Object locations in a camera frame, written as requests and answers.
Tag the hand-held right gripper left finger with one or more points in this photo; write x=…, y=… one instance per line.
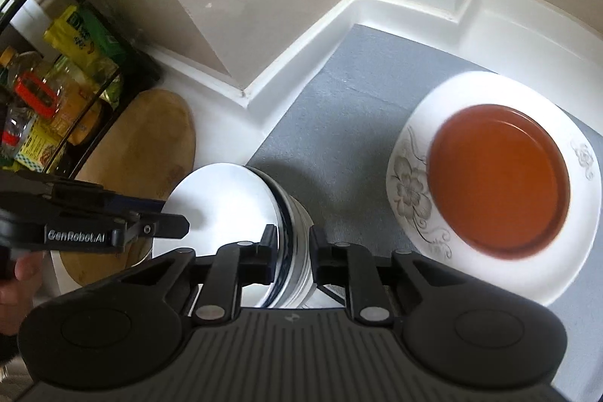
x=268, y=251

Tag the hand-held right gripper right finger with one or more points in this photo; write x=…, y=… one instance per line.
x=316, y=256

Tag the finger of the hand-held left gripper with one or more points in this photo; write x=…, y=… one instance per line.
x=139, y=205
x=160, y=226

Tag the plain white bowl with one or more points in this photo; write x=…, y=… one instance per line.
x=304, y=218

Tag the white bowl blue pattern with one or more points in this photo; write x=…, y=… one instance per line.
x=221, y=213

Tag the brown round plate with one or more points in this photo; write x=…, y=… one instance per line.
x=494, y=180

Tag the white square floral plate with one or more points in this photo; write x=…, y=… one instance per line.
x=447, y=100

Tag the person's left hand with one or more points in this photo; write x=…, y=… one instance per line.
x=21, y=289

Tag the round wooden cutting board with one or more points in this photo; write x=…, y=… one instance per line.
x=146, y=138

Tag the yellow checkered package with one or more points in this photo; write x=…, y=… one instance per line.
x=40, y=147

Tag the clear bottle red cap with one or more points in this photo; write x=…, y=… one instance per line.
x=10, y=131

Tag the yellow oil jar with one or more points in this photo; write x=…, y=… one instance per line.
x=75, y=110

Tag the grey mat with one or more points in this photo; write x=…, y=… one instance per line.
x=339, y=110

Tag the yellow capped bottle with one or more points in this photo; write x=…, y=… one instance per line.
x=21, y=67

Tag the yellow green snack bag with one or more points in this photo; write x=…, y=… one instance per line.
x=80, y=39

